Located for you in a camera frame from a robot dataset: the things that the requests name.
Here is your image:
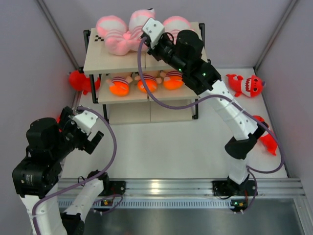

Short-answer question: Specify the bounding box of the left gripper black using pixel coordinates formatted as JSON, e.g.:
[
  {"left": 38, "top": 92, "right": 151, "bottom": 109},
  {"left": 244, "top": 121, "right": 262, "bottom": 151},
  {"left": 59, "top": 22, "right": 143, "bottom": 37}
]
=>
[{"left": 50, "top": 107, "right": 103, "bottom": 161}]

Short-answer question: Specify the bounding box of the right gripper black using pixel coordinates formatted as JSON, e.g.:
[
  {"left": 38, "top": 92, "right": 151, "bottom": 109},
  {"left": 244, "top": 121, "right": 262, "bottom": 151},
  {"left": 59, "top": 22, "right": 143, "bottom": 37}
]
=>
[{"left": 145, "top": 36, "right": 187, "bottom": 75}]

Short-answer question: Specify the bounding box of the pink striped plush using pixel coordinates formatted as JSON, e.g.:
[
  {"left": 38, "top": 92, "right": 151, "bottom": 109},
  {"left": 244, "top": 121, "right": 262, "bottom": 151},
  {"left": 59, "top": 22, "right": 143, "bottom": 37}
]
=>
[
  {"left": 95, "top": 15, "right": 131, "bottom": 56},
  {"left": 125, "top": 8, "right": 156, "bottom": 51}
]

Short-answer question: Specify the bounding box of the red shark plush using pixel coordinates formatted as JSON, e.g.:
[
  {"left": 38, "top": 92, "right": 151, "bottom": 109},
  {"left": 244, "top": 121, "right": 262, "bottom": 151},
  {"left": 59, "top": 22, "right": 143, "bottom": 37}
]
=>
[
  {"left": 254, "top": 115, "right": 277, "bottom": 156},
  {"left": 226, "top": 74, "right": 265, "bottom": 98}
]

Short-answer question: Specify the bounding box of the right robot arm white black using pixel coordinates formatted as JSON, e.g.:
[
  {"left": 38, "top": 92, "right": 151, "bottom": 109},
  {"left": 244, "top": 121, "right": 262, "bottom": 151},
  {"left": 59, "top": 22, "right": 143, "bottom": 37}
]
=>
[{"left": 140, "top": 29, "right": 265, "bottom": 195}]

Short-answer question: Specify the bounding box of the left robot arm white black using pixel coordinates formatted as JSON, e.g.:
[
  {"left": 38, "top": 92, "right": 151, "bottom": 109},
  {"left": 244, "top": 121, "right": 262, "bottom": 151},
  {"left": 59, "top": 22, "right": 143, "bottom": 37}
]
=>
[{"left": 12, "top": 107, "right": 111, "bottom": 235}]

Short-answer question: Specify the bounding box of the pink plush right top shelf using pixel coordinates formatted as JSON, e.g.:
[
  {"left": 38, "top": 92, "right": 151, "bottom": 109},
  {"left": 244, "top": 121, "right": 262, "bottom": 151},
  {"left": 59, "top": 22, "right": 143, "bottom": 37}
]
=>
[{"left": 163, "top": 16, "right": 193, "bottom": 33}]

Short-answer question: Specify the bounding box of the beige three-tier shelf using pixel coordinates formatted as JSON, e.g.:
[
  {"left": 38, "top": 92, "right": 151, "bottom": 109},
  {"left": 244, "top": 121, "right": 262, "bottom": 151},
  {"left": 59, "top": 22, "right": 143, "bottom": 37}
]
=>
[{"left": 81, "top": 28, "right": 199, "bottom": 125}]

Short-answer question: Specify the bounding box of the orange doll right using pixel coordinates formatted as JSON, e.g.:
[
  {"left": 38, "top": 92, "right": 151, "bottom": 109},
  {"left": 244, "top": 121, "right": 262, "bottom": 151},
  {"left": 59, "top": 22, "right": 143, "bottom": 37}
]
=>
[{"left": 160, "top": 70, "right": 184, "bottom": 90}]

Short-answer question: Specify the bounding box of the orange doll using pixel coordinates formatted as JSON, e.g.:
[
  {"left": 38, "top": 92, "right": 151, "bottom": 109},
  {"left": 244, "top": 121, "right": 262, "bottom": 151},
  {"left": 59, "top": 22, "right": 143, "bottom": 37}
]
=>
[
  {"left": 106, "top": 72, "right": 133, "bottom": 96},
  {"left": 160, "top": 70, "right": 184, "bottom": 90},
  {"left": 135, "top": 71, "right": 162, "bottom": 93}
]

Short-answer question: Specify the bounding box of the orange doll middle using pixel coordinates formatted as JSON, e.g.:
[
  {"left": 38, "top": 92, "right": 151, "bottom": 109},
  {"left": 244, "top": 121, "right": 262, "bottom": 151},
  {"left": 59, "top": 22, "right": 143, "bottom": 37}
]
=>
[{"left": 135, "top": 71, "right": 162, "bottom": 93}]

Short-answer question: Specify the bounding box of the red plush back left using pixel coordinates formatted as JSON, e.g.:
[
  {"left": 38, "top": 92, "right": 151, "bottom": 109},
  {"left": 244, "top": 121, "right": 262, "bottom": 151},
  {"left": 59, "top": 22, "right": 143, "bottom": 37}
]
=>
[{"left": 68, "top": 70, "right": 91, "bottom": 95}]

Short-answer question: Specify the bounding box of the orange doll left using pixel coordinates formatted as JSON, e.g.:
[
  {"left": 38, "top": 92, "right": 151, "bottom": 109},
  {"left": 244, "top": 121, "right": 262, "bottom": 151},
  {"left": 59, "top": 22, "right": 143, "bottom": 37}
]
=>
[{"left": 106, "top": 72, "right": 133, "bottom": 96}]

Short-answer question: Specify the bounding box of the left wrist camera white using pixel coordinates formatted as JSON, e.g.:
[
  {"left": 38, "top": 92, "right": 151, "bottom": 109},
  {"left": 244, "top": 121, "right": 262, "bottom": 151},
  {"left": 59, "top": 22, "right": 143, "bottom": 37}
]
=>
[{"left": 72, "top": 111, "right": 98, "bottom": 135}]

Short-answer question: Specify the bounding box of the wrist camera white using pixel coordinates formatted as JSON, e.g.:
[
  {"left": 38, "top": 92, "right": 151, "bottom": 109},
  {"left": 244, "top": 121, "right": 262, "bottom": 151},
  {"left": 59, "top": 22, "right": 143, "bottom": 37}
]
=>
[
  {"left": 141, "top": 18, "right": 165, "bottom": 49},
  {"left": 72, "top": 111, "right": 98, "bottom": 135}
]

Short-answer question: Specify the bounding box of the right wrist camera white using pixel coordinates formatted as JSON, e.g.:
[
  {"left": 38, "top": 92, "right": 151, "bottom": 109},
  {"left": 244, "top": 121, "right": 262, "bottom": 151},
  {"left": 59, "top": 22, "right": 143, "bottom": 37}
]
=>
[{"left": 141, "top": 18, "right": 165, "bottom": 49}]

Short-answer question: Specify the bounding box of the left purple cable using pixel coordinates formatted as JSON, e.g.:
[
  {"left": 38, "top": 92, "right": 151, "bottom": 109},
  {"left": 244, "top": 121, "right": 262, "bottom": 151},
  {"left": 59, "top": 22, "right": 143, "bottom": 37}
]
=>
[{"left": 31, "top": 105, "right": 117, "bottom": 235}]

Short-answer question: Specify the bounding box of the slotted cable duct grey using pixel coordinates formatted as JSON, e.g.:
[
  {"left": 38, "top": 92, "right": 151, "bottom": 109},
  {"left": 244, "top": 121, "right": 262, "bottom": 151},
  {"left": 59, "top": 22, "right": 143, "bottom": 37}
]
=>
[{"left": 58, "top": 197, "right": 247, "bottom": 210}]

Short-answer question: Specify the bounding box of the aluminium rail base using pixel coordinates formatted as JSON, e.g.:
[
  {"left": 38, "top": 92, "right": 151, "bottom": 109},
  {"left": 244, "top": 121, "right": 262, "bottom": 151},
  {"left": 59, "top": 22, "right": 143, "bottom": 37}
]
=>
[{"left": 58, "top": 178, "right": 305, "bottom": 198}]

